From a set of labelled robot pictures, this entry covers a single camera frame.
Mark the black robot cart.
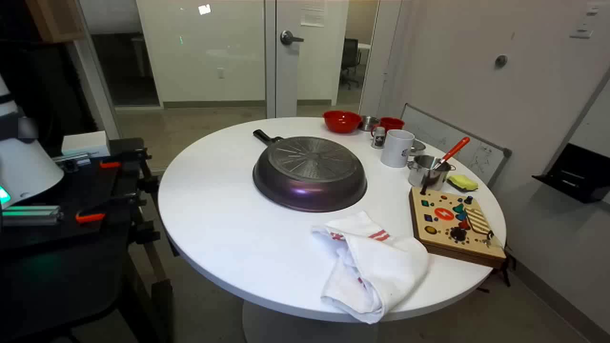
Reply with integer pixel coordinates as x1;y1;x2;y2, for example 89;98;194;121
0;135;177;343

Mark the small steel cup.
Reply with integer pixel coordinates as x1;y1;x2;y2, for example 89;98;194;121
362;114;388;148

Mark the black office chair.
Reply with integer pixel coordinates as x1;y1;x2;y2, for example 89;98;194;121
339;36;371;91

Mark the white cloth with red stripes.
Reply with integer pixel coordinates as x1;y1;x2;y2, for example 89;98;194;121
308;209;432;325

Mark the white box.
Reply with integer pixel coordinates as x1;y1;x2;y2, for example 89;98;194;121
58;129;112;159

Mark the small steel pot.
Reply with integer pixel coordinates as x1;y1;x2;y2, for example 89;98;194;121
405;152;453;192

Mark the silver door handle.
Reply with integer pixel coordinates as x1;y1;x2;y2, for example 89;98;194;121
278;28;304;47

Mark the aluminum rail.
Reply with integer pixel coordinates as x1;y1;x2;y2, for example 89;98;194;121
0;203;62;228

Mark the black wall tray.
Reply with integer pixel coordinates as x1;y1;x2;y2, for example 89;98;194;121
531;140;610;205

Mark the red-handled utensil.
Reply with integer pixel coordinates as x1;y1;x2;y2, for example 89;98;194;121
430;135;472;177

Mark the whiteboard with drawings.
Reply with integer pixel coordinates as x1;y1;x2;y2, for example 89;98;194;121
398;102;512;188

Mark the orange-handled black clamp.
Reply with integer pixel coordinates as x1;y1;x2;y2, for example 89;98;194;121
74;188;148;226
53;148;152;171

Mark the purple frying pan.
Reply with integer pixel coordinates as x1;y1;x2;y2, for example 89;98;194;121
249;127;369;213

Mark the wooden cabinet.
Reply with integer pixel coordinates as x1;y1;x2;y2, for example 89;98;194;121
24;0;87;45

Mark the white mug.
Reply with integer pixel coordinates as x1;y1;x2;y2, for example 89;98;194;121
379;127;426;169

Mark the red cup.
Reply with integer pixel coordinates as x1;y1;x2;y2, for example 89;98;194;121
377;116;405;133

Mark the yellow green sponge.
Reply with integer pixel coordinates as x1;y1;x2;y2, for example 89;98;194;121
445;171;480;194

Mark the wooden toy activity board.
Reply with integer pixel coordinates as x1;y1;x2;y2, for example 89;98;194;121
407;184;508;268

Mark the red bowl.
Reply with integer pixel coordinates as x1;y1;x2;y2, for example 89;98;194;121
320;108;363;135

